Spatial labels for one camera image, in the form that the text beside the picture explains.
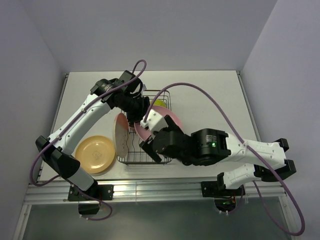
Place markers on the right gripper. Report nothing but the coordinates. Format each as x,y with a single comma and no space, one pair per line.
172,125

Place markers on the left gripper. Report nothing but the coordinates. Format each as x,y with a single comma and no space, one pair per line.
144,104

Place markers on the pink plastic plate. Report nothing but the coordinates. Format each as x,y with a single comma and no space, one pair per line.
172,116

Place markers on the pink cream floral plate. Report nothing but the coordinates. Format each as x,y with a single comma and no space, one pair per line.
120,135

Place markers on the yellow-green bowl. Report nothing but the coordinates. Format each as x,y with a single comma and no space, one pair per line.
160,103

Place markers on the orange plastic plate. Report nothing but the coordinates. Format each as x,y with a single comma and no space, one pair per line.
95,154

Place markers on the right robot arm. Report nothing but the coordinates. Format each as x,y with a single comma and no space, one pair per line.
260,161

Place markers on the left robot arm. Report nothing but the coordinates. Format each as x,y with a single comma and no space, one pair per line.
56,150

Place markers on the aluminium frame rail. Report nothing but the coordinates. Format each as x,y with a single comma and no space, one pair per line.
152,190

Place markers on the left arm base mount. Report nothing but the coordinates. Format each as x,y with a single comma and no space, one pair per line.
91,201

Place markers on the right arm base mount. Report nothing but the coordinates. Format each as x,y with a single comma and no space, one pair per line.
225,201

